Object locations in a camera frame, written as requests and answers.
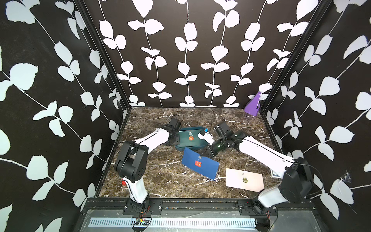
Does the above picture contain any dark green envelope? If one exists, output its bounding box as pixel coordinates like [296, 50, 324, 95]
[178, 129, 207, 147]

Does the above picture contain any teal plastic storage box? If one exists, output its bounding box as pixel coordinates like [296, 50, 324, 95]
[174, 127, 208, 151]

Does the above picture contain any dark blue envelope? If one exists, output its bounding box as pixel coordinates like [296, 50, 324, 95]
[182, 148, 219, 180]

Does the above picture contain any pale pink envelope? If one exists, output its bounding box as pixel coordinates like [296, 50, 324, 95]
[226, 168, 264, 192]

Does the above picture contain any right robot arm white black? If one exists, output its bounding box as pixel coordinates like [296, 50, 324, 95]
[198, 122, 314, 214]

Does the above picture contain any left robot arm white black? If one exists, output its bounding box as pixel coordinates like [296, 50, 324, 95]
[115, 118, 182, 208]

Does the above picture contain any playing card deck box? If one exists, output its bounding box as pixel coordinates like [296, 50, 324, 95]
[270, 169, 281, 178]

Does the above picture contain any purple plastic stand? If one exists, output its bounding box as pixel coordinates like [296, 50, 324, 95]
[244, 91, 261, 117]

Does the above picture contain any small electronics board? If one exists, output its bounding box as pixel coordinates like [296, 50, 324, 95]
[131, 217, 151, 228]

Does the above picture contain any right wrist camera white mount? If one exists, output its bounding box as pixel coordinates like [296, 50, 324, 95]
[198, 129, 215, 145]

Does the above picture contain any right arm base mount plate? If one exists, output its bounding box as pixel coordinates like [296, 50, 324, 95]
[235, 199, 278, 218]

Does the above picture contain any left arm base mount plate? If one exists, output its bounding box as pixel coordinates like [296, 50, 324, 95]
[123, 198, 163, 216]

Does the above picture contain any white perforated rail strip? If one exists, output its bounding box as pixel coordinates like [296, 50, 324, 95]
[88, 217, 257, 230]

